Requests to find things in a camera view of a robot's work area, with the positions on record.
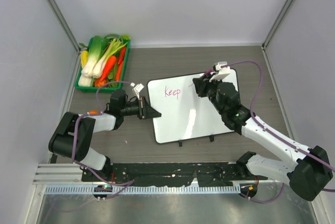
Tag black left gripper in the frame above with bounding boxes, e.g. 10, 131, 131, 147
121, 97, 161, 120

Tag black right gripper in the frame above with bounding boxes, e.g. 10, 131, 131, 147
193, 73, 226, 115

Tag white whiteboard with black frame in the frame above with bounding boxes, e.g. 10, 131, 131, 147
147, 73, 232, 144

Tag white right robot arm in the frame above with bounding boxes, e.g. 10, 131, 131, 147
193, 74, 333, 201

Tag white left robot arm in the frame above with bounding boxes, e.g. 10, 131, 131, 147
48, 89, 162, 182

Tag orange toy tangerine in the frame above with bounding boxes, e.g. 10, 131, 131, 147
88, 110, 100, 115

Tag orange toy fruit in tray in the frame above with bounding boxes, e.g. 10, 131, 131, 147
94, 79, 107, 87

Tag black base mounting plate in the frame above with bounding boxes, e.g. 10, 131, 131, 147
95, 162, 267, 187

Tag orange toy carrot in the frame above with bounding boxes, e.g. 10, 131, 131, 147
100, 55, 117, 80

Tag red toy chili pepper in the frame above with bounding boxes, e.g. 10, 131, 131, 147
118, 46, 127, 65

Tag white green toy bok choy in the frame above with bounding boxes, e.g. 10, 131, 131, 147
81, 36, 102, 77

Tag white green toy leek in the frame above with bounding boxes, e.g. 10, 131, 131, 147
92, 39, 127, 79

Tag yellow toy corn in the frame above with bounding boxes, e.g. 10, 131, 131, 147
80, 50, 88, 69

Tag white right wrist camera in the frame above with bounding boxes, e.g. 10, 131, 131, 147
209, 61, 231, 82

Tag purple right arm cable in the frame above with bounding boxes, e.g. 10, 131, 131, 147
222, 60, 335, 204

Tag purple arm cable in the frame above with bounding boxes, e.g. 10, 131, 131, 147
72, 81, 137, 201
222, 60, 335, 204

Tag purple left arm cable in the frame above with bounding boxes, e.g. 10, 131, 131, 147
72, 81, 137, 201

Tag white slotted cable duct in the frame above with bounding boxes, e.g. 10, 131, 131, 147
44, 184, 240, 195

